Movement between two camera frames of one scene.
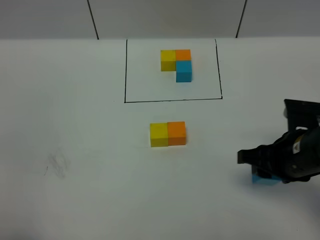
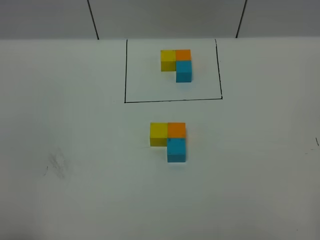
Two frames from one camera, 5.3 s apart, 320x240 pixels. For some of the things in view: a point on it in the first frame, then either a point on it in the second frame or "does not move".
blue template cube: x=183 y=71 does not move
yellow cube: x=159 y=134 does not move
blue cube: x=272 y=180 -> x=176 y=150
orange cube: x=176 y=131 does not move
